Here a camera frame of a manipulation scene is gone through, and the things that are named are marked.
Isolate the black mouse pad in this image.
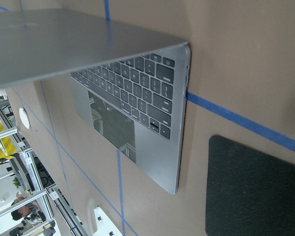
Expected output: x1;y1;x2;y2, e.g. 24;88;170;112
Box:
205;135;295;236

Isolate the white central pedestal column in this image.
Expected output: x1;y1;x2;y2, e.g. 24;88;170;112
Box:
93;206;122;236

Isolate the white computer mouse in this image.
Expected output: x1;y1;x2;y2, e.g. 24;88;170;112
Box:
19;107;30;129

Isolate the grey laptop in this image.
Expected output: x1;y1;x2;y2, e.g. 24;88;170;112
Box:
0;9;191;194

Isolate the background person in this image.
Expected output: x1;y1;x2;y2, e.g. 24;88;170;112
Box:
11;200;46;225

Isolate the brown paper table cover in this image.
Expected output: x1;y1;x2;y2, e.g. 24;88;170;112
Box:
0;0;295;236

